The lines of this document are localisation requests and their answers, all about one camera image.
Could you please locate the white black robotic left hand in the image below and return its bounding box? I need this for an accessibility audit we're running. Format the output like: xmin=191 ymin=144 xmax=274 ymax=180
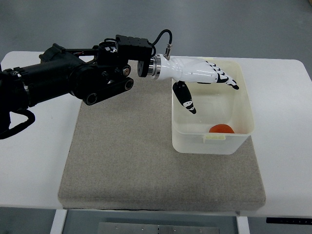
xmin=147 ymin=55 xmax=239 ymax=114

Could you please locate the orange fruit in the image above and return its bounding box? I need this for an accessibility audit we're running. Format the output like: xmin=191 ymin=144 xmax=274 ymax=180
xmin=209 ymin=124 xmax=234 ymax=134

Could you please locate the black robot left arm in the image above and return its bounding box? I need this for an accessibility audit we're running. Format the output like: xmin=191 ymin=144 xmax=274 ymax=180
xmin=0 ymin=35 xmax=156 ymax=139

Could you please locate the translucent white plastic box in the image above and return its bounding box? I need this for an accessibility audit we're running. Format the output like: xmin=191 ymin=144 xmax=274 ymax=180
xmin=172 ymin=58 xmax=254 ymax=155

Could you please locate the grey felt mat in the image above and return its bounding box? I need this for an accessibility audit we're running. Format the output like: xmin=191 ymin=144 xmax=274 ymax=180
xmin=58 ymin=78 xmax=266 ymax=212

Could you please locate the white right table leg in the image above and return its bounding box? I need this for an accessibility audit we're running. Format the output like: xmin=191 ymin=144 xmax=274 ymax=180
xmin=236 ymin=212 xmax=250 ymax=234

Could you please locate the white table leg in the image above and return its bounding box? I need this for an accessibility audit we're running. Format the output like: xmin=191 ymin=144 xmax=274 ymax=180
xmin=50 ymin=209 xmax=67 ymax=234
xmin=236 ymin=212 xmax=250 ymax=234

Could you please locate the black table control panel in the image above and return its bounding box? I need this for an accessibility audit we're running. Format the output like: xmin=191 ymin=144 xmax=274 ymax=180
xmin=266 ymin=217 xmax=312 ymax=225

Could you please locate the white left table leg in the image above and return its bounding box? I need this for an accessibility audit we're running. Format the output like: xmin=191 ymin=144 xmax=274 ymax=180
xmin=50 ymin=209 xmax=67 ymax=234

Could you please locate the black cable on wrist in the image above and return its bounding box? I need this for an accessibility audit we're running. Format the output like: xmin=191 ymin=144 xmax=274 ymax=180
xmin=149 ymin=29 xmax=174 ymax=60

